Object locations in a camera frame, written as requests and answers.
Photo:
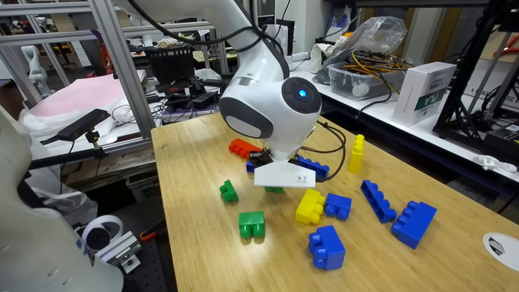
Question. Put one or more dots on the yellow square toy brick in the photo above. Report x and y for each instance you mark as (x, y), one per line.
(310, 208)

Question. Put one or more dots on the grey metal bracket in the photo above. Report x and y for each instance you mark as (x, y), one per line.
(127, 251)

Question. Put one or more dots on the clear crumpled plastic bag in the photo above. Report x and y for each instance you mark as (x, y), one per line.
(378, 34)

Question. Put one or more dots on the aluminium extrusion rail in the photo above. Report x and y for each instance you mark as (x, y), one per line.
(49, 36)
(43, 8)

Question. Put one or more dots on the white cardboard box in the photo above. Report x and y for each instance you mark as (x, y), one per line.
(422, 91)

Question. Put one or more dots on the blue small toy brick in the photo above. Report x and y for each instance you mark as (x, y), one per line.
(338, 206)

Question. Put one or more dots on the white power strip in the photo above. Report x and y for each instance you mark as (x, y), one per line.
(492, 162)

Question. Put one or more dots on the black mesh basket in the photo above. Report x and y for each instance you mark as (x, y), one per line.
(171, 66)

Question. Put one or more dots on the white office chair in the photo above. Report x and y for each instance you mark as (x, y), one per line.
(33, 227)

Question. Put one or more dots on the yellow tall brick stack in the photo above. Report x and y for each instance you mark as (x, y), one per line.
(356, 156)

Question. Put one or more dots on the black metal frame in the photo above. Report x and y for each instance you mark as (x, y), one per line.
(471, 65)

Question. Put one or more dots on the blue long toy brick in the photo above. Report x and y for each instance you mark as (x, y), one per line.
(378, 203)
(317, 169)
(250, 167)

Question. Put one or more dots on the aluminium extrusion post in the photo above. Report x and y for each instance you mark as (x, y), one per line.
(122, 65)

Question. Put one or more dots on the black flat camera bar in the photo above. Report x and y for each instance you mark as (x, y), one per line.
(82, 123)

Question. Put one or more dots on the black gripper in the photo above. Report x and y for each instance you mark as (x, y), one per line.
(260, 157)

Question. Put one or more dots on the blue wide stepped toy brick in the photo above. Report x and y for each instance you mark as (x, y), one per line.
(414, 224)

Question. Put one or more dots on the black desk devices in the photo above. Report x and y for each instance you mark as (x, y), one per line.
(187, 97)

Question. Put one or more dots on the red four-stud toy brick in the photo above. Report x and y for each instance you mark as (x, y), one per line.
(244, 147)

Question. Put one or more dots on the white round desk grommet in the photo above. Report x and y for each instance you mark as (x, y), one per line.
(503, 250)

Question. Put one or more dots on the white round device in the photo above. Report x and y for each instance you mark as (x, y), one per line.
(90, 229)

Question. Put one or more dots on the blue tall stacked toy brick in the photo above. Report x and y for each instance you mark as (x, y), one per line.
(327, 248)

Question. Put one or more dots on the pink foam sheet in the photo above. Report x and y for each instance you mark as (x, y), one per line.
(82, 94)

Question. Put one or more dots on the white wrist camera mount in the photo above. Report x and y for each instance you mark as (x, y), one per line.
(281, 175)

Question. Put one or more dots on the white side table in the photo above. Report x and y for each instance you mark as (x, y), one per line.
(382, 110)

